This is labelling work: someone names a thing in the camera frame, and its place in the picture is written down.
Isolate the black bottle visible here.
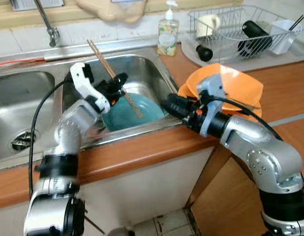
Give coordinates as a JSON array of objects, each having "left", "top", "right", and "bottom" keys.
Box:
[{"left": 238, "top": 21, "right": 274, "bottom": 58}]

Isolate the clear soap pump bottle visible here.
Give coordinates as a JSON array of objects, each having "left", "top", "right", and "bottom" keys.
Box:
[{"left": 157, "top": 1, "right": 180, "bottom": 57}]

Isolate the beige hanging cloth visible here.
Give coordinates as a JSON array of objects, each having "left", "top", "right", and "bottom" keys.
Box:
[{"left": 76, "top": 0, "right": 158, "bottom": 25}]

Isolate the metal faucet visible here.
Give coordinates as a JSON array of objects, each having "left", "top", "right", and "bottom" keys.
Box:
[{"left": 34, "top": 0, "right": 61, "bottom": 48}]

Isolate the grey metal window frame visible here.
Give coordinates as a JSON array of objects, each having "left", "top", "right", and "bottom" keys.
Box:
[{"left": 9, "top": 0, "right": 64, "bottom": 11}]

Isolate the white mug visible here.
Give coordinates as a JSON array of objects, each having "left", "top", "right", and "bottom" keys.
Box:
[{"left": 196, "top": 14, "right": 222, "bottom": 39}]

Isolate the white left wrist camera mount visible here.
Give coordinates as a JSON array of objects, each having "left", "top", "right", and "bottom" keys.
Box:
[{"left": 70, "top": 62, "right": 111, "bottom": 113}]

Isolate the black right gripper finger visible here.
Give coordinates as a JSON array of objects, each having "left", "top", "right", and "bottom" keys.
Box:
[
  {"left": 166, "top": 108, "right": 193, "bottom": 122},
  {"left": 160, "top": 95, "right": 192, "bottom": 110}
]

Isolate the orange square bowl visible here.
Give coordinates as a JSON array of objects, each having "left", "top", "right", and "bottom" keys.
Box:
[{"left": 184, "top": 63, "right": 265, "bottom": 112}]

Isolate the white cabinet door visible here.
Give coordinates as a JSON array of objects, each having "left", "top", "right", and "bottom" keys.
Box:
[{"left": 0, "top": 146, "right": 216, "bottom": 236}]

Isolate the grey robot leg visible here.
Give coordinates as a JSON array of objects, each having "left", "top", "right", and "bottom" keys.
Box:
[{"left": 107, "top": 226, "right": 136, "bottom": 236}]

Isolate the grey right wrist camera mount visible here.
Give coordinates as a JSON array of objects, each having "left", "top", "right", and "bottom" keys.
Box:
[{"left": 195, "top": 74, "right": 227, "bottom": 137}]

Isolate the grey drain mat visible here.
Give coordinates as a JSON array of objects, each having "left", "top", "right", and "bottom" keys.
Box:
[{"left": 181, "top": 38, "right": 304, "bottom": 67}]

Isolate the metal sink drain strainer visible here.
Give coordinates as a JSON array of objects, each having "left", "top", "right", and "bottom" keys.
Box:
[{"left": 9, "top": 129, "right": 40, "bottom": 152}]

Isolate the stainless steel double sink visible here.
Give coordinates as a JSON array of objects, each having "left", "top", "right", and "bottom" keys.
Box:
[{"left": 0, "top": 48, "right": 192, "bottom": 171}]

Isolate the wooden chopstick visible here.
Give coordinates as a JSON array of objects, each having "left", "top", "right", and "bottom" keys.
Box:
[
  {"left": 90, "top": 39, "right": 145, "bottom": 118},
  {"left": 87, "top": 41, "right": 142, "bottom": 119}
]

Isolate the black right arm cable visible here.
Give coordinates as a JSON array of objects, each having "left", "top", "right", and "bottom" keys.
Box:
[{"left": 205, "top": 96, "right": 304, "bottom": 190}]

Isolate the white plastic utensil holder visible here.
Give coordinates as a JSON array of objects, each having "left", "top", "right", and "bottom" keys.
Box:
[{"left": 269, "top": 20, "right": 303, "bottom": 55}]

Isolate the wire dish rack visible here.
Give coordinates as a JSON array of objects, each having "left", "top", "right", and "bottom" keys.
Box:
[{"left": 188, "top": 5, "right": 304, "bottom": 57}]

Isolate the orange plate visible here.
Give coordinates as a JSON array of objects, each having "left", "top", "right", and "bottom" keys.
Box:
[{"left": 178, "top": 82, "right": 264, "bottom": 122}]

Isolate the dark metal cabinet handle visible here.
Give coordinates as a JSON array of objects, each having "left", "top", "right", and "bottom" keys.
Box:
[{"left": 85, "top": 215, "right": 106, "bottom": 235}]

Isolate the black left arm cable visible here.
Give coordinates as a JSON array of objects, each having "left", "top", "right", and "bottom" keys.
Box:
[{"left": 28, "top": 79, "right": 74, "bottom": 200}]

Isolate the black chopstick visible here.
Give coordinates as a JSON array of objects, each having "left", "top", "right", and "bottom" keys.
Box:
[
  {"left": 289, "top": 15, "right": 304, "bottom": 31},
  {"left": 291, "top": 14, "right": 304, "bottom": 31}
]

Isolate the brown wooden cabinet door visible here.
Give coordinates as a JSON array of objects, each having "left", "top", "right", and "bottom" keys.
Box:
[{"left": 185, "top": 146, "right": 272, "bottom": 236}]

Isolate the small black cup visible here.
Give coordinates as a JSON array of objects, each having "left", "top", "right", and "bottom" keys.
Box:
[{"left": 195, "top": 44, "right": 214, "bottom": 63}]

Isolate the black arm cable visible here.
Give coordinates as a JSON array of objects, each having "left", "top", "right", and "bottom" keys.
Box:
[
  {"left": 205, "top": 96, "right": 304, "bottom": 190},
  {"left": 28, "top": 79, "right": 74, "bottom": 200}
]

